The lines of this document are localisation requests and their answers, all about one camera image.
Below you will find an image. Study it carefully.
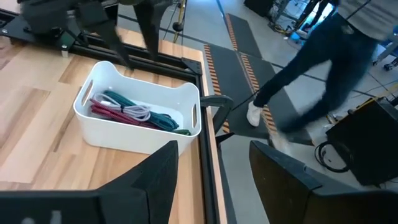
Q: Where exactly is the black aluminium table frame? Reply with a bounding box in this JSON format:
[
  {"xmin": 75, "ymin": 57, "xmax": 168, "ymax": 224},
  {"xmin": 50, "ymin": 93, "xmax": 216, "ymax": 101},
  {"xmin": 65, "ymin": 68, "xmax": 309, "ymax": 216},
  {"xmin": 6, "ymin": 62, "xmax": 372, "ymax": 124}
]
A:
[{"xmin": 0, "ymin": 7, "xmax": 228, "ymax": 224}]

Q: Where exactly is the teal braided USB-C cable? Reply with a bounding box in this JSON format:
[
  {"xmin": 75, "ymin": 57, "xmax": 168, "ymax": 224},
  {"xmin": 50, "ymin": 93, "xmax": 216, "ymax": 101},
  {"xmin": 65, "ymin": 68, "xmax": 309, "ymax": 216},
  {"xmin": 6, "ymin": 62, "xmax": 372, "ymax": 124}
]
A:
[{"xmin": 103, "ymin": 90, "xmax": 180, "ymax": 132}]

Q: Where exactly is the black mat with hazard stripes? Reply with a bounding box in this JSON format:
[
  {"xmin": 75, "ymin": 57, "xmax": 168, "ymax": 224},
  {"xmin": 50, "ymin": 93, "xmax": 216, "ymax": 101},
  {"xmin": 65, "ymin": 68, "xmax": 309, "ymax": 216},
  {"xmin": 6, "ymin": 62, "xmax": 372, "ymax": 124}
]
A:
[
  {"xmin": 225, "ymin": 12, "xmax": 264, "ymax": 59},
  {"xmin": 203, "ymin": 43, "xmax": 279, "ymax": 136},
  {"xmin": 241, "ymin": 52, "xmax": 315, "ymax": 146}
]

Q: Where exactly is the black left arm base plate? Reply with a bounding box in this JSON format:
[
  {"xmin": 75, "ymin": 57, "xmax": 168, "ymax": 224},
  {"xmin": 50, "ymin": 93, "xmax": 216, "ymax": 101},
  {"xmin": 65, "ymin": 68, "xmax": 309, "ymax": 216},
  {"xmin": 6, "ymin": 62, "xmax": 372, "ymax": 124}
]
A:
[{"xmin": 0, "ymin": 15, "xmax": 78, "ymax": 58}]

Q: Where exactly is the black equipment case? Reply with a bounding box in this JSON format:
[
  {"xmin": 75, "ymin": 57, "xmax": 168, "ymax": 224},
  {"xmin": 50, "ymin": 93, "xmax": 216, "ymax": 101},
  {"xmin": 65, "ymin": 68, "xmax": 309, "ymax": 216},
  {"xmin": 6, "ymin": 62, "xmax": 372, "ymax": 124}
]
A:
[{"xmin": 243, "ymin": 0, "xmax": 274, "ymax": 17}]

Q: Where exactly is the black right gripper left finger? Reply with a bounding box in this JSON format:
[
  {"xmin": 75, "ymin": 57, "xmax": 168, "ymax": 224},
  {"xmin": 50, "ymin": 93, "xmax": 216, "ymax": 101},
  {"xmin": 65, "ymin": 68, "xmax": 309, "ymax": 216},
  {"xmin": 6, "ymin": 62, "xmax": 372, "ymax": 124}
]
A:
[{"xmin": 0, "ymin": 139, "xmax": 180, "ymax": 224}]

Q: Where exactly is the person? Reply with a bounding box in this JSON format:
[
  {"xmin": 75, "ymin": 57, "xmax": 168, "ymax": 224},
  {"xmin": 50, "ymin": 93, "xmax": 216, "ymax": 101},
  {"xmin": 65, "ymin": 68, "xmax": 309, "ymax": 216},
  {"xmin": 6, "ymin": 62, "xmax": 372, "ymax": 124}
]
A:
[{"xmin": 246, "ymin": 0, "xmax": 398, "ymax": 147}]

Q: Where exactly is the long black floor cable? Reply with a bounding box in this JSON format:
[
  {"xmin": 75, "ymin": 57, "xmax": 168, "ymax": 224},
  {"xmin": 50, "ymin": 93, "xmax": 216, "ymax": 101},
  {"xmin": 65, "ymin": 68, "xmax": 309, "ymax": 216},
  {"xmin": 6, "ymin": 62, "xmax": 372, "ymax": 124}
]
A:
[{"xmin": 231, "ymin": 90, "xmax": 261, "ymax": 112}]

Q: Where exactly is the red braided USB-C cable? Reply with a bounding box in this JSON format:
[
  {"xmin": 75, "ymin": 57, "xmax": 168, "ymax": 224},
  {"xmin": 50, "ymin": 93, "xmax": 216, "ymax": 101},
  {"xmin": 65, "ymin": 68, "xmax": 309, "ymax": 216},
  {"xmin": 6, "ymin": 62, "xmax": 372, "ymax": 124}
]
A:
[{"xmin": 89, "ymin": 98, "xmax": 158, "ymax": 130}]

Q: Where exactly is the black equipment box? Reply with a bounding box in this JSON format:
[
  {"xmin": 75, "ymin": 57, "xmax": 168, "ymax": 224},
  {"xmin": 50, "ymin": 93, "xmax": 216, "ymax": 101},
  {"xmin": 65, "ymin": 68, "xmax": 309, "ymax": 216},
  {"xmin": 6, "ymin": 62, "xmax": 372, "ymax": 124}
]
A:
[{"xmin": 325, "ymin": 96, "xmax": 398, "ymax": 187}]

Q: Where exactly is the coiled black floor cable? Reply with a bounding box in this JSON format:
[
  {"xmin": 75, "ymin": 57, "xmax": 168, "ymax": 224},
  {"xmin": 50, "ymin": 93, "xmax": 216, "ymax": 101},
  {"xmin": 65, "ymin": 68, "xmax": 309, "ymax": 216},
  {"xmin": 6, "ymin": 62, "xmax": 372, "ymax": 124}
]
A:
[{"xmin": 313, "ymin": 140, "xmax": 354, "ymax": 174}]

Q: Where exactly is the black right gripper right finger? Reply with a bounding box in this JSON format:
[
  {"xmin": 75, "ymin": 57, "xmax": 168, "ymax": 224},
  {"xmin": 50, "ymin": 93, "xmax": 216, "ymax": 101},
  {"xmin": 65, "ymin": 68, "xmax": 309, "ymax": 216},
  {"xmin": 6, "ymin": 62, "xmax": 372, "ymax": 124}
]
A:
[{"xmin": 248, "ymin": 139, "xmax": 398, "ymax": 224}]

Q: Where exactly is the white plastic bin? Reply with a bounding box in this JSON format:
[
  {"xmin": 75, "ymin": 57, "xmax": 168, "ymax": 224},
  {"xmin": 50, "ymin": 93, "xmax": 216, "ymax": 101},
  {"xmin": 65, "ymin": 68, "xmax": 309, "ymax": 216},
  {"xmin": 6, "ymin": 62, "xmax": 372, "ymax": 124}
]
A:
[{"xmin": 73, "ymin": 60, "xmax": 202, "ymax": 156}]

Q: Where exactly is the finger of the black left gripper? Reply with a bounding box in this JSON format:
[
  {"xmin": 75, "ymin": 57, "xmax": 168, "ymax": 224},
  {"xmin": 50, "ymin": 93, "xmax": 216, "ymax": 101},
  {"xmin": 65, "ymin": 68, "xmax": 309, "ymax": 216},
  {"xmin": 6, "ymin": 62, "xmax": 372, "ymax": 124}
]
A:
[
  {"xmin": 77, "ymin": 4, "xmax": 133, "ymax": 68},
  {"xmin": 133, "ymin": 0, "xmax": 172, "ymax": 60}
]

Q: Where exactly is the white braided USB-C cable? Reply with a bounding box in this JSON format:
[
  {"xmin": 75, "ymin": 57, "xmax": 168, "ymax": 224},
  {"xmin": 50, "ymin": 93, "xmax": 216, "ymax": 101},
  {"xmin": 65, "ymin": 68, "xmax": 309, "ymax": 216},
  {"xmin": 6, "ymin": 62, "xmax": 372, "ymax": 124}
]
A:
[{"xmin": 92, "ymin": 92, "xmax": 152, "ymax": 122}]

